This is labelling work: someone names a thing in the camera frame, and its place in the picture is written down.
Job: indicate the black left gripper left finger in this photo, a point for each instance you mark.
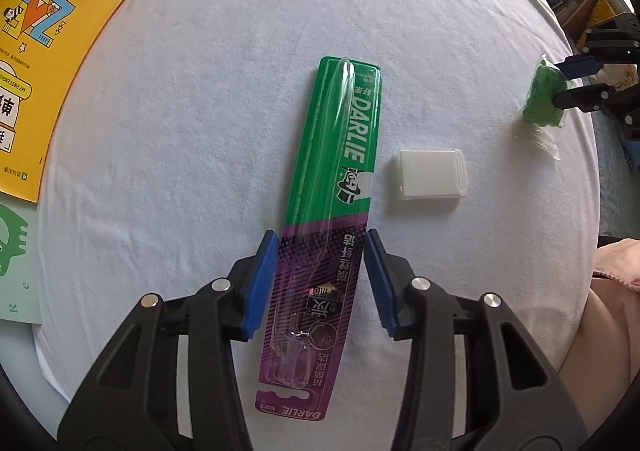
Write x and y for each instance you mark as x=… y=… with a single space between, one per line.
x=166 y=378

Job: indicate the yellow children's book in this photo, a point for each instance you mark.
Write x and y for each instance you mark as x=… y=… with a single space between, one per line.
x=43 y=44

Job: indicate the green plastic bag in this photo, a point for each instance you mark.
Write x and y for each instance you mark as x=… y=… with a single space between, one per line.
x=540 y=116

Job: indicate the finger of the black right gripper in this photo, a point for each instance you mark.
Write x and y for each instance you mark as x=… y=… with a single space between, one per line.
x=586 y=98
x=579 y=66

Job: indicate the white plastic case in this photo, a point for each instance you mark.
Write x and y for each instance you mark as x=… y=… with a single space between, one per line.
x=432 y=175

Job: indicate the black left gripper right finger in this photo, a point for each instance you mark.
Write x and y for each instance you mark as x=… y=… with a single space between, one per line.
x=476 y=379

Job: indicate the green purple Darlie toothbrush pack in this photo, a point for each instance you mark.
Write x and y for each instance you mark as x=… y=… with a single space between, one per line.
x=321 y=242

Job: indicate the light green elephant book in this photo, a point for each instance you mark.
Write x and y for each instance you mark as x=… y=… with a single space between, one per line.
x=20 y=263

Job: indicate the white bed sheet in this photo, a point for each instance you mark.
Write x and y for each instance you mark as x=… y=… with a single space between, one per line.
x=177 y=145

